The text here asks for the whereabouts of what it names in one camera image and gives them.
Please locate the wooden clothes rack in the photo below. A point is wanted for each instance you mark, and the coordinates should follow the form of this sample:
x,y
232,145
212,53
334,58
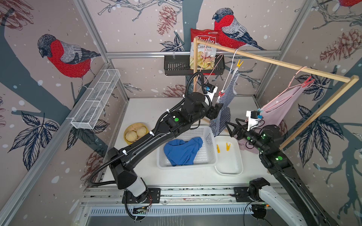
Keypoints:
x,y
348,82

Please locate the striped tank top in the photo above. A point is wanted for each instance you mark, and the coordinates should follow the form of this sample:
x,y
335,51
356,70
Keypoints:
x,y
218,124

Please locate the red clothespin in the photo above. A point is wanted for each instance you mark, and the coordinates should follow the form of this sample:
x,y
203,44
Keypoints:
x,y
221,93
308,82

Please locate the pink hanger with blue top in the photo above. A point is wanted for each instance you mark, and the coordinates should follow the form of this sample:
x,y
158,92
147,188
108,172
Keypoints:
x,y
204,61

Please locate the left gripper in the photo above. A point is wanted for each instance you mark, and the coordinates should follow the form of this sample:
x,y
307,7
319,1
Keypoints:
x,y
213,111

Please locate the white plastic tray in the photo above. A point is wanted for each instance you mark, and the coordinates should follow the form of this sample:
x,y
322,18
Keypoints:
x,y
229,162

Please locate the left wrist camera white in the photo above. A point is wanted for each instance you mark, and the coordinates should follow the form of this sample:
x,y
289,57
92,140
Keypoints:
x,y
211,90

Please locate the cassava chips bag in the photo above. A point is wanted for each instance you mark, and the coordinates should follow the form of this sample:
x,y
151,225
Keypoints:
x,y
209,36

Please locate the black wall basket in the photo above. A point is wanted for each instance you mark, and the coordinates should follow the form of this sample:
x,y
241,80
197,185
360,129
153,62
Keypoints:
x,y
179,66

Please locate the white wire mesh shelf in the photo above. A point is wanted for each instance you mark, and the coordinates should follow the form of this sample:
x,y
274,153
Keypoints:
x,y
91,109

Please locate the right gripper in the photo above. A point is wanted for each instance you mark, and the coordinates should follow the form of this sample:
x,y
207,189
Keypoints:
x,y
242,129

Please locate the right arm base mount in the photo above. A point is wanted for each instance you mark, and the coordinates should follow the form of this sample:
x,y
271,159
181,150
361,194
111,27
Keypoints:
x,y
247,194

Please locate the red clothespin on pink top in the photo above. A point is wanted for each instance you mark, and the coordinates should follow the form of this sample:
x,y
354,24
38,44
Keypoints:
x,y
308,82

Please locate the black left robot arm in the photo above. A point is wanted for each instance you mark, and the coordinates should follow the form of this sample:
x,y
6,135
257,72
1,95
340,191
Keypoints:
x,y
172,123

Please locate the pink tank top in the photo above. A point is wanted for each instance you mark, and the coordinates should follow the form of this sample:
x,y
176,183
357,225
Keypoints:
x,y
274,117

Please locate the yellow bowl with buns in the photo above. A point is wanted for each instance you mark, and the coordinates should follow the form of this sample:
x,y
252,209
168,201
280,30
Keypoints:
x,y
134,132

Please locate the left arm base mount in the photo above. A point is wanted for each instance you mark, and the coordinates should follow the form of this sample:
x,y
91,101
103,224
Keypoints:
x,y
151,195

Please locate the blue tank top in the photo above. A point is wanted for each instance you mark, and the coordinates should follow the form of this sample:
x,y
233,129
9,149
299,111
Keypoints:
x,y
181,153

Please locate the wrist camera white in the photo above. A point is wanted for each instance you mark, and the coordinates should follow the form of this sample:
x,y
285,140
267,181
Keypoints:
x,y
211,90
254,118

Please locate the white hanger with striped top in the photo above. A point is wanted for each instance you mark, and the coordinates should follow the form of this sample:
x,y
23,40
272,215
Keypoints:
x,y
229,73

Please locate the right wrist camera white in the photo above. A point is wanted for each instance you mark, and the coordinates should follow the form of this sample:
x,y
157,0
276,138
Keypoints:
x,y
254,118

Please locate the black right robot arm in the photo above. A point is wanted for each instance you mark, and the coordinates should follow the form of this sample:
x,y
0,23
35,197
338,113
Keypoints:
x,y
306,211

